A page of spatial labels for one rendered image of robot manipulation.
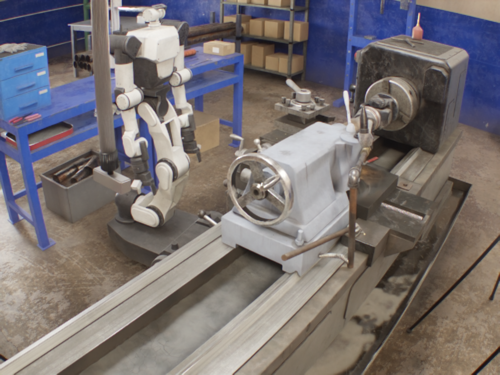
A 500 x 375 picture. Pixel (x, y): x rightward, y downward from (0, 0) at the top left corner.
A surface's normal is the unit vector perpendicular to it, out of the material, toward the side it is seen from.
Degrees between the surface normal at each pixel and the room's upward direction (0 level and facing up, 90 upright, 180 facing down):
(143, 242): 0
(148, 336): 4
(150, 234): 0
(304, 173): 82
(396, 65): 90
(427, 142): 90
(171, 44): 90
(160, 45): 90
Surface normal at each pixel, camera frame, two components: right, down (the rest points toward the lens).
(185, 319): 0.07, -0.77
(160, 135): -0.38, 0.75
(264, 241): -0.59, 0.36
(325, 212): 0.73, -0.15
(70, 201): 0.84, 0.29
